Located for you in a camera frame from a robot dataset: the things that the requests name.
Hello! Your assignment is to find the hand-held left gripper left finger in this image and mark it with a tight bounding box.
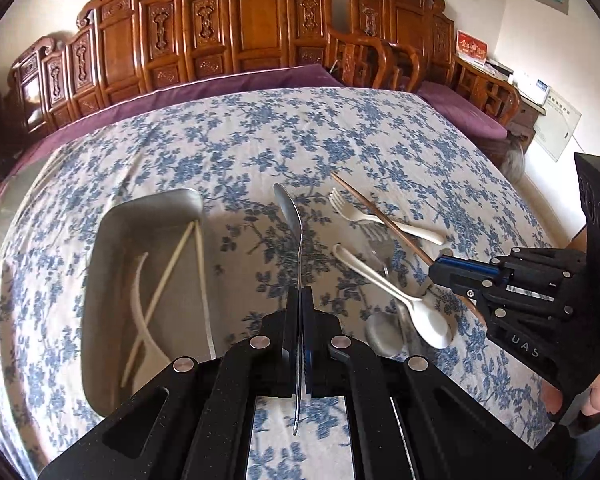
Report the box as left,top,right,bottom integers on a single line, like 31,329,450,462
37,287,301,480

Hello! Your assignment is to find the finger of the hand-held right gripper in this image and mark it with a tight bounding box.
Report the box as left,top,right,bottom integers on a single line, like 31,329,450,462
440,247,588,286
428,265,588,320

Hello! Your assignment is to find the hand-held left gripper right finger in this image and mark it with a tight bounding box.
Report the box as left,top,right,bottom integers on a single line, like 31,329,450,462
300,287,563,480

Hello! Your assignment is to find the white plastic spoon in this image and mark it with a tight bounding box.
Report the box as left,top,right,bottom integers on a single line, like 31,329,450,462
331,243,454,350

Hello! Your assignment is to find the small metal spoon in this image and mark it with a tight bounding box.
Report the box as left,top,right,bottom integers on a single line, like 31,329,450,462
364,280,433,359

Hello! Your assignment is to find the white plastic fork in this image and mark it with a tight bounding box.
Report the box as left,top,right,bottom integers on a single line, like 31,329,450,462
328,187,447,246

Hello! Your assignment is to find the metal fork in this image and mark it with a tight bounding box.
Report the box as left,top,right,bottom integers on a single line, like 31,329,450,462
361,224,416,346

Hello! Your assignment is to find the brown wooden chopstick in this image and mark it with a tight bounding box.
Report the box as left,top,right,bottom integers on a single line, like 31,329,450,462
329,171,488,321

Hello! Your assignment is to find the cream chopstick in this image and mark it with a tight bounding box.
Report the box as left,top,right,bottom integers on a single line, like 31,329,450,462
194,220,217,358

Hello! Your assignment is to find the pale chopsticks pair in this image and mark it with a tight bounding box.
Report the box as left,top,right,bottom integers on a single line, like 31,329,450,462
120,219,198,388

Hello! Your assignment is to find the large metal spoon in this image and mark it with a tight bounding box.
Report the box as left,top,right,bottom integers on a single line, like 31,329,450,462
272,182,306,436

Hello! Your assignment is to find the curved white plastic utensil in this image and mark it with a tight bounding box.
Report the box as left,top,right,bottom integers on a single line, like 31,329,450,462
129,252,173,361

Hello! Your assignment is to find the grey metal tray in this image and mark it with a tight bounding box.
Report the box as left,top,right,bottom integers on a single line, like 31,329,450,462
79,187,218,418

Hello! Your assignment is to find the grey furry object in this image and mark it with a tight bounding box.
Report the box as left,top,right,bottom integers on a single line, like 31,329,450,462
500,137,531,186

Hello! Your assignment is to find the wooden side table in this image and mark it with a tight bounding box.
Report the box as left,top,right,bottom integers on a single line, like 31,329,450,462
510,87,543,151

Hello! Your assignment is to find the purple armchair cushion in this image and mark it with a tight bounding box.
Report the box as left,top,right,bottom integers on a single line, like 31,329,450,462
415,80,510,142

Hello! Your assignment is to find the white desk device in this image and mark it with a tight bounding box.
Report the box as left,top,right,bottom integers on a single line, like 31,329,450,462
517,77,552,106

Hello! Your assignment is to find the blue floral tablecloth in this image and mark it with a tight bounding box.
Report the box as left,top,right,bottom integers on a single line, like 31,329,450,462
0,85,556,480

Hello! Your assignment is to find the red desk calendar card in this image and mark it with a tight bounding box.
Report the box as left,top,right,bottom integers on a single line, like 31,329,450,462
455,30,488,67

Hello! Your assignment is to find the carved wooden armchair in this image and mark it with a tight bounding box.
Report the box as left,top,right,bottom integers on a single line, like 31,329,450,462
350,0,523,161

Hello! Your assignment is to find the long purple sofa cushion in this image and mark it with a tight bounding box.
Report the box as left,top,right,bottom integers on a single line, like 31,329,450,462
0,64,346,211

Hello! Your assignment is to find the long carved wooden sofa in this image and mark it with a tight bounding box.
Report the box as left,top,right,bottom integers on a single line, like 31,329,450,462
5,0,422,136

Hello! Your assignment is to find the beige wall panel door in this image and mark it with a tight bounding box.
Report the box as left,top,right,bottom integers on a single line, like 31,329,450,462
535,87,583,163

